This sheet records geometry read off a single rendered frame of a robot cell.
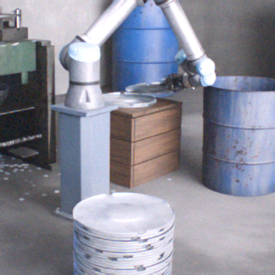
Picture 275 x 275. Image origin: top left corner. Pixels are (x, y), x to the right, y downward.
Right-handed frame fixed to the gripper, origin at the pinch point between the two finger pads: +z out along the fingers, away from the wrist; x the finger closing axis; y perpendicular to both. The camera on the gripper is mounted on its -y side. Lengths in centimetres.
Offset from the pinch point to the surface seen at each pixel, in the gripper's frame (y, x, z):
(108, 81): -107, -16, 223
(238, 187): -6, 50, -36
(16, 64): 64, -18, 27
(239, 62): -232, -19, 173
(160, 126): 9.1, 19.4, -3.9
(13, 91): 55, -7, 57
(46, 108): 49, 4, 31
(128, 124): 29.1, 15.9, -7.9
